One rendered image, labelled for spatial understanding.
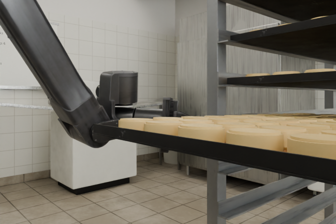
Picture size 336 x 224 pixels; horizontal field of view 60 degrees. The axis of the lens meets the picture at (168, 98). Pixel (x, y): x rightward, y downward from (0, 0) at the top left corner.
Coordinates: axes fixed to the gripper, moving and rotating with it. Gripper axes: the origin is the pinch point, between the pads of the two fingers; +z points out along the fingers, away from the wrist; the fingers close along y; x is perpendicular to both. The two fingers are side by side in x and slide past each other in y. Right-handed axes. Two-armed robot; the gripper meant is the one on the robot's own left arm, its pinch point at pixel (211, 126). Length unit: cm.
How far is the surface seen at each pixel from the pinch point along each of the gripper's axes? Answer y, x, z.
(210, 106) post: -3.8, -6.4, 0.0
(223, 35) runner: -18.9, -5.5, 2.0
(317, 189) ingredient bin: 71, -231, 116
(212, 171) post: 9.9, -6.2, 1.2
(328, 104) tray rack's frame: -6, -49, 43
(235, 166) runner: 9.2, -9.1, 6.2
